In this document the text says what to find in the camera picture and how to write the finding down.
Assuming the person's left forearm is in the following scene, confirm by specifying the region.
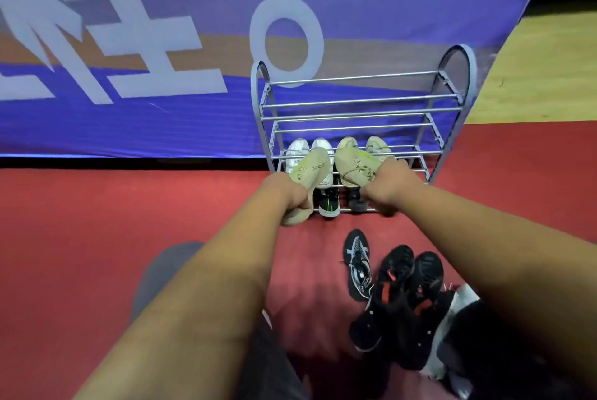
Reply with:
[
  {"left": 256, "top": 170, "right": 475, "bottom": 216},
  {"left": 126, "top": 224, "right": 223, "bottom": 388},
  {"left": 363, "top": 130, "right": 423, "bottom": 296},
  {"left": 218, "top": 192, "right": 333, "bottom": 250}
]
[{"left": 74, "top": 190, "right": 299, "bottom": 400}]

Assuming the person's grey trouser leg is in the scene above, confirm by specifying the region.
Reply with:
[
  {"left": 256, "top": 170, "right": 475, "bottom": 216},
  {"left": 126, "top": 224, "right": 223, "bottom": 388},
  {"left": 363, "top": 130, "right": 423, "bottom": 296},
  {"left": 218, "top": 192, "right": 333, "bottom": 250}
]
[{"left": 130, "top": 241, "right": 311, "bottom": 400}]

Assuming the black sneaker with white pattern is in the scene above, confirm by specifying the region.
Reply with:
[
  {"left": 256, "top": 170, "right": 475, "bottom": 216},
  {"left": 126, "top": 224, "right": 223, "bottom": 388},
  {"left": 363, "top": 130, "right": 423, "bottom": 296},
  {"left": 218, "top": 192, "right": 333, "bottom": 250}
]
[{"left": 342, "top": 228, "right": 374, "bottom": 303}]

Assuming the person's right hand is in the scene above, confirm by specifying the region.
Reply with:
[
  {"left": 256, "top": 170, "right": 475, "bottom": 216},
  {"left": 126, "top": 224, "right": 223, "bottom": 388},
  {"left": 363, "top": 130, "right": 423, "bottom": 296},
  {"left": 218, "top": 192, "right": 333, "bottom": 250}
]
[{"left": 360, "top": 158, "right": 427, "bottom": 218}]

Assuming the person's right forearm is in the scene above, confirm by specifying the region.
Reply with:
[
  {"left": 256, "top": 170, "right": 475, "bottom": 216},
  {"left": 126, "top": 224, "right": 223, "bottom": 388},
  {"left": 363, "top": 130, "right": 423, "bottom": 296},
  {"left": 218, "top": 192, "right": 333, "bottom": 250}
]
[{"left": 396, "top": 182, "right": 597, "bottom": 389}]

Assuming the blue banner with white letters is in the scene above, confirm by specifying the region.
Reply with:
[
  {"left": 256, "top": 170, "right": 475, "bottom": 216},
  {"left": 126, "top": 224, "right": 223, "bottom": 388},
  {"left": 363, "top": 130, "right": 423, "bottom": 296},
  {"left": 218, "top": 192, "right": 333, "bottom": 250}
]
[{"left": 0, "top": 0, "right": 558, "bottom": 159}]

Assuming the beige knit sneaker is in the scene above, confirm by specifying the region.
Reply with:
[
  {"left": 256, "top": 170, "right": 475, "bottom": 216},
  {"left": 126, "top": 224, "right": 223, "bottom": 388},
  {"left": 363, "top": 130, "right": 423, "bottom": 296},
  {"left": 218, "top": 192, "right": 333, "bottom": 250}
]
[
  {"left": 281, "top": 147, "right": 333, "bottom": 227},
  {"left": 334, "top": 147, "right": 397, "bottom": 189}
]

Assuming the black and white garment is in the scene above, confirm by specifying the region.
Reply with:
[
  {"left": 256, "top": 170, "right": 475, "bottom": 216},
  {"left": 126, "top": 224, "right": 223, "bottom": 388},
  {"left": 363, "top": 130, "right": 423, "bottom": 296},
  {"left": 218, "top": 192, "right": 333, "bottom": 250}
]
[{"left": 420, "top": 283, "right": 597, "bottom": 400}]

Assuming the black sneaker with green stripe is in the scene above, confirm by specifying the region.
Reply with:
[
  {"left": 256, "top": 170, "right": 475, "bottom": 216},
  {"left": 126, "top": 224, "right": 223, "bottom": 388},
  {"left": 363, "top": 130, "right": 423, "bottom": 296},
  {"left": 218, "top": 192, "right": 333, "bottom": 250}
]
[{"left": 318, "top": 187, "right": 341, "bottom": 218}]

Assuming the grey metal shoe rack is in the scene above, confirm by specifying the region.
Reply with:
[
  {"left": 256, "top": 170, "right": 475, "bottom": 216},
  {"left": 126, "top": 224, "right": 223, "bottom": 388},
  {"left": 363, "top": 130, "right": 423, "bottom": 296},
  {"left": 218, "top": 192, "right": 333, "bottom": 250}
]
[{"left": 250, "top": 44, "right": 478, "bottom": 217}]

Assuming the dark grey sneaker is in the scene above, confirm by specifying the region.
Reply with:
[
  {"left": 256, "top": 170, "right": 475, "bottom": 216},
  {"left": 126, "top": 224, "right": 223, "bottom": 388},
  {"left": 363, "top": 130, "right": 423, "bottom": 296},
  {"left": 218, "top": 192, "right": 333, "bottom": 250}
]
[{"left": 347, "top": 187, "right": 369, "bottom": 213}]

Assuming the black sneaker with red accents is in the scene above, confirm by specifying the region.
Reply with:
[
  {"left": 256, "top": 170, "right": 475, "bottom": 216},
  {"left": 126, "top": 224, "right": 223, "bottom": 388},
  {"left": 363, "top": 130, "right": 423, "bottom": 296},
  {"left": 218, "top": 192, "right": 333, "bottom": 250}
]
[
  {"left": 349, "top": 244, "right": 415, "bottom": 355},
  {"left": 396, "top": 251, "right": 445, "bottom": 370}
]

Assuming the person's left hand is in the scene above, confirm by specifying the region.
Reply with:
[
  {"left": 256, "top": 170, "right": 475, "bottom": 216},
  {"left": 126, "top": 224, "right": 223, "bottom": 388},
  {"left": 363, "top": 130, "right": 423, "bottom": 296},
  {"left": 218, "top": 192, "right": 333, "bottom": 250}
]
[{"left": 260, "top": 172, "right": 314, "bottom": 223}]

